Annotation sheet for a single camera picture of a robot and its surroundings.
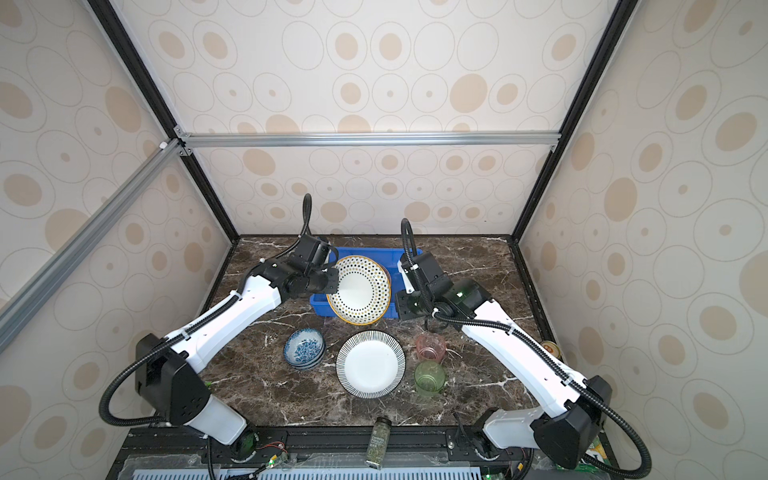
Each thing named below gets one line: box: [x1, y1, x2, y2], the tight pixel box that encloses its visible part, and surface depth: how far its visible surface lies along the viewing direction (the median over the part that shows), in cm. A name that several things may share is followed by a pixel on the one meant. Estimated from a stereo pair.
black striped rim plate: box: [335, 330, 406, 399], surface depth 87 cm
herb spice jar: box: [364, 416, 392, 469], surface depth 73 cm
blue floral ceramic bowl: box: [284, 328, 326, 370], surface depth 87 cm
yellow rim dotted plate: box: [326, 255, 392, 326], surface depth 89 cm
